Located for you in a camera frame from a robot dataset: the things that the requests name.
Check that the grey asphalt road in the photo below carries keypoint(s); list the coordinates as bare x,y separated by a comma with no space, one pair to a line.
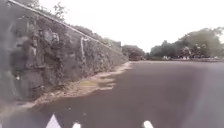
150,96

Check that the row of trees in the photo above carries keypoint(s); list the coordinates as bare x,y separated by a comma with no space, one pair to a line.
196,45

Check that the robot's own part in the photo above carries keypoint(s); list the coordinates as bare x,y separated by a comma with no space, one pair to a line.
148,124
76,125

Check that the pale pipe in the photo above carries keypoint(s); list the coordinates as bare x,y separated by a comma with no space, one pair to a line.
82,50

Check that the dark bush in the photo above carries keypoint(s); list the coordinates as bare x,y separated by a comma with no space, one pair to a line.
133,52

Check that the tall rough stone wall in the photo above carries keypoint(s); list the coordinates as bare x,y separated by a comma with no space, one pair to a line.
46,60

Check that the low kerb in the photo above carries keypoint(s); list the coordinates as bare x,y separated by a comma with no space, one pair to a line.
206,60

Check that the sandy dirt verge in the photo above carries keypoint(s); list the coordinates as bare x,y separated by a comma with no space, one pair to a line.
83,87

